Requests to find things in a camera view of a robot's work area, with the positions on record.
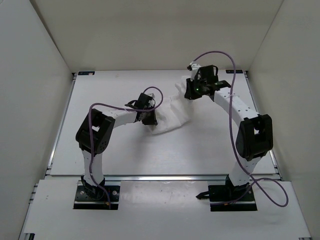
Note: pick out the blue corner label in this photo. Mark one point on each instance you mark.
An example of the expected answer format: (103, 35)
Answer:
(229, 71)
(86, 73)

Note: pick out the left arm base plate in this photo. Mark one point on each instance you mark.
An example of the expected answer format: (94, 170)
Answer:
(84, 200)

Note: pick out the aluminium front rail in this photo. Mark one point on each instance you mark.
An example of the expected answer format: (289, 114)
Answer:
(166, 178)

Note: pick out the left blue corner label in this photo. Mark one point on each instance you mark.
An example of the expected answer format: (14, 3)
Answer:
(86, 73)

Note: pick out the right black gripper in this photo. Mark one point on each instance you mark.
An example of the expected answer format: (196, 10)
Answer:
(189, 83)

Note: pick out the right blue corner label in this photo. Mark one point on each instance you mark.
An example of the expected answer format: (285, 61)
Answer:
(229, 71)

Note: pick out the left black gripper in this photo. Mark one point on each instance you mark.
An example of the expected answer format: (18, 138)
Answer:
(152, 121)

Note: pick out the white pleated skirt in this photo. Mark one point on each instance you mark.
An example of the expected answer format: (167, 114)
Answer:
(174, 112)

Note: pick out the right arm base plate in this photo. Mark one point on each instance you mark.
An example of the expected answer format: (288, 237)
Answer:
(226, 198)

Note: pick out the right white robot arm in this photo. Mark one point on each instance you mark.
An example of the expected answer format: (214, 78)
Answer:
(255, 131)

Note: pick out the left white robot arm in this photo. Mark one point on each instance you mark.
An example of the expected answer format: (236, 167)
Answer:
(95, 132)

